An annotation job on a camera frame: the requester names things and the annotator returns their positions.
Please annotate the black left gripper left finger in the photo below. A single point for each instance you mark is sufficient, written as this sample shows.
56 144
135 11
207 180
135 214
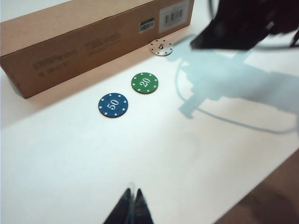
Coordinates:
120 210

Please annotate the blue 50 poker chip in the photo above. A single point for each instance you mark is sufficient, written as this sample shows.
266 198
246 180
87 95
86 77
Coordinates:
113 105

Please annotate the white 5 poker chip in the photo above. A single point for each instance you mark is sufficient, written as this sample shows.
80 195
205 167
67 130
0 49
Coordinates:
161 47

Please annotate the green 20 poker chip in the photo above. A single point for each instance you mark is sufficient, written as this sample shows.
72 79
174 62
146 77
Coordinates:
144 83

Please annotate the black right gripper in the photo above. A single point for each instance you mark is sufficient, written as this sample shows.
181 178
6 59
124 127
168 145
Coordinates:
257 9

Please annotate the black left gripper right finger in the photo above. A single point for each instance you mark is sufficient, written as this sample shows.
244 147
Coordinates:
142 210

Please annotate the long brown cardboard box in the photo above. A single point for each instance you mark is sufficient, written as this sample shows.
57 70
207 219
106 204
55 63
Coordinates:
70 42

